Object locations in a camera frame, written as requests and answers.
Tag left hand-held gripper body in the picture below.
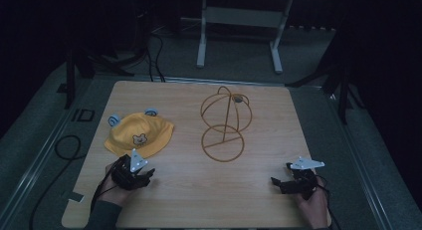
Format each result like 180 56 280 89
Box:
110 148 149 191

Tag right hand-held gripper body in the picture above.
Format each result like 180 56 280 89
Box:
280 155 325 201

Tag gold wire hat stand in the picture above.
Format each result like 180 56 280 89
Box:
199 86 253 163

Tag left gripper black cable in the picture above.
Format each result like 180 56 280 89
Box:
90 159 121 214

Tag black tripod stand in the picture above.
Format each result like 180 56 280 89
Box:
56 30 150 111
284 34 366 125

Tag person's left hand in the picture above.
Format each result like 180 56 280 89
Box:
99 162 134 207

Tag white metal desk frame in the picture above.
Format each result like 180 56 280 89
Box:
179 0 295 75

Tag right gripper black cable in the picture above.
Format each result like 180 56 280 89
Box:
316 174 342 230

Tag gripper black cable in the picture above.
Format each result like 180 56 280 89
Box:
316 174 342 230
90 159 121 214

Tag yellow bear bucket hat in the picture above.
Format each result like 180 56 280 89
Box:
104 108 175 159

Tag black floor cables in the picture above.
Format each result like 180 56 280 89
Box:
144 29 167 84

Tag black looped floor cable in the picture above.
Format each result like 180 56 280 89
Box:
28 134 84 230

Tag grey tape piece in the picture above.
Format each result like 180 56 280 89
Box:
67 191 86 204

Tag person's right hand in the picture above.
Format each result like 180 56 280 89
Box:
295 175 330 230

